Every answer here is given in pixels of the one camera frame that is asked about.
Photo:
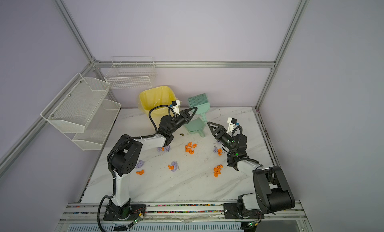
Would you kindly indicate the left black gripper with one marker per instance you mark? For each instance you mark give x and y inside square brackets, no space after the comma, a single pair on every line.
[185,115]

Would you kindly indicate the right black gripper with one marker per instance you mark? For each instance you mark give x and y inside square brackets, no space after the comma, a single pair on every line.
[219,134]

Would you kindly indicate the green hand brush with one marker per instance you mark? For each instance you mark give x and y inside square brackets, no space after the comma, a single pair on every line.
[202,104]

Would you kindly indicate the green plastic dustpan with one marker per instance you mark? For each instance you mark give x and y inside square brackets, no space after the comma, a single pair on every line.
[196,126]

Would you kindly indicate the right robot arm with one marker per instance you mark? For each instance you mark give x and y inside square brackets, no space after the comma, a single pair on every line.
[272,191]

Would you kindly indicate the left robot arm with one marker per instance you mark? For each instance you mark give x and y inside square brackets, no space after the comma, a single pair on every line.
[123,157]

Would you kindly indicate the purple orange scraps right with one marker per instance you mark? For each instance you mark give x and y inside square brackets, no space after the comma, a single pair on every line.
[218,151]

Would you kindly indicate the orange scraps centre pile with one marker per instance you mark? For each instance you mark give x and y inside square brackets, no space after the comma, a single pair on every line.
[190,148]

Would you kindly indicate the orange scraps lower right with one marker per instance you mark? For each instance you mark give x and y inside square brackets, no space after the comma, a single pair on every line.
[217,170]

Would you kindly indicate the orange purple scraps left-centre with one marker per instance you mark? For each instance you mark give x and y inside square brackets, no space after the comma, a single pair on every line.
[164,149]

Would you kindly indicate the purple orange scraps lower centre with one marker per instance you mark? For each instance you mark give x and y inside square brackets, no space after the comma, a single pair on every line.
[173,166]

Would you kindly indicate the yellow lined trash bin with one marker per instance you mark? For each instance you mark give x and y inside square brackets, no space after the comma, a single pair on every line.
[151,98]

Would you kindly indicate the orange scrap far left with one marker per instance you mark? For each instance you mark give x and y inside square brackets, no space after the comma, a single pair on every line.
[140,172]

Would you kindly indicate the lower white mesh shelf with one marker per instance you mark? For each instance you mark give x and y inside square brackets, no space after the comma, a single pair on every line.
[99,128]

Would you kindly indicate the white mesh shelf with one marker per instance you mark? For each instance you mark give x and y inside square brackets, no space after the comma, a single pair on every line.
[99,128]
[72,110]

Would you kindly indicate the upper white mesh shelf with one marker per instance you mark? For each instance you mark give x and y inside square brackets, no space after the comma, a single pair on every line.
[72,110]

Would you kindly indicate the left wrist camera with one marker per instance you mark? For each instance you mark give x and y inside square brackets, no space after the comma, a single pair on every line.
[175,105]

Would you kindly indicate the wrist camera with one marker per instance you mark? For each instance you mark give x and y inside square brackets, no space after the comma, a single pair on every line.
[231,122]
[175,105]

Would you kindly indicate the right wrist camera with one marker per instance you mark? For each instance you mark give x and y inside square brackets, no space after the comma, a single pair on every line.
[231,122]

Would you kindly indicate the white wire basket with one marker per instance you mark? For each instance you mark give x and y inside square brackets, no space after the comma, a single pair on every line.
[131,73]

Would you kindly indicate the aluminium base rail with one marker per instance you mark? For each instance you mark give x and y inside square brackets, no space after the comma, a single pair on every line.
[182,217]

